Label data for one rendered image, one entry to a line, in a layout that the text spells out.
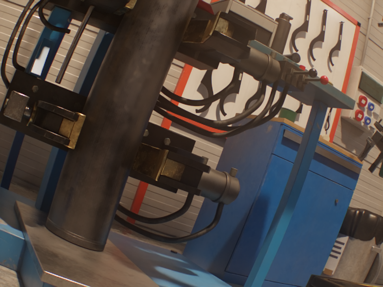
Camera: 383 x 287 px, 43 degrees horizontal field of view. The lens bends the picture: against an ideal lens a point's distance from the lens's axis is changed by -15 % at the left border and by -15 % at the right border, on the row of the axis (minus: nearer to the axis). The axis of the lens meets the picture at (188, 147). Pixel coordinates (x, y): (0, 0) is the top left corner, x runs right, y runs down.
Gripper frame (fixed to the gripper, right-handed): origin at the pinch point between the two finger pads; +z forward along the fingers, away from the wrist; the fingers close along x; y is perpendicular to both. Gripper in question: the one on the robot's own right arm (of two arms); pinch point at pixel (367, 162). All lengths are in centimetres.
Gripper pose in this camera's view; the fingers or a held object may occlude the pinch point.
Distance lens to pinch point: 222.3
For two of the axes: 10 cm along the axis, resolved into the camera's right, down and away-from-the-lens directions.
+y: 3.9, 5.3, -7.5
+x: 6.6, 4.0, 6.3
